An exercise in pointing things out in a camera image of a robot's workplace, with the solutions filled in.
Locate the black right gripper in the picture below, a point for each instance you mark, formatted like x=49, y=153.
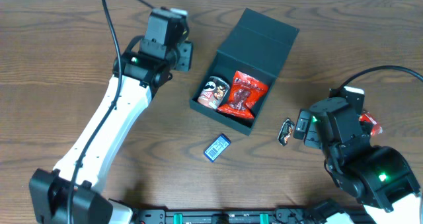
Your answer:
x=301, y=128

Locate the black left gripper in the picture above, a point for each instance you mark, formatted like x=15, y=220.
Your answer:
x=184, y=57

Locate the red snack bag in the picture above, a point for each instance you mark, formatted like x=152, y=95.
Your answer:
x=245, y=93

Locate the red Pringles can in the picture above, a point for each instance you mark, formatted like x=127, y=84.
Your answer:
x=213, y=92

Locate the dark green box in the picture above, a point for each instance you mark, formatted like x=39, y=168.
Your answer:
x=258, y=46

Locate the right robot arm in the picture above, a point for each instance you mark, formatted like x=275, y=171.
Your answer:
x=378, y=177

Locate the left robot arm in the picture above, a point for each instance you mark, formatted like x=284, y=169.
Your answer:
x=71, y=192

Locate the black candy wrapper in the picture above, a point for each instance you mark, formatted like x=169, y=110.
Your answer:
x=286, y=131

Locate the red Hello Panda box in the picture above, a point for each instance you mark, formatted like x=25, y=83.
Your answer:
x=367, y=119

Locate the small blue carton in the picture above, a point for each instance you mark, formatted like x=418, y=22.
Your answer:
x=213, y=151

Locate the black mounting rail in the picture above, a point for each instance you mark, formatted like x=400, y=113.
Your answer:
x=279, y=215

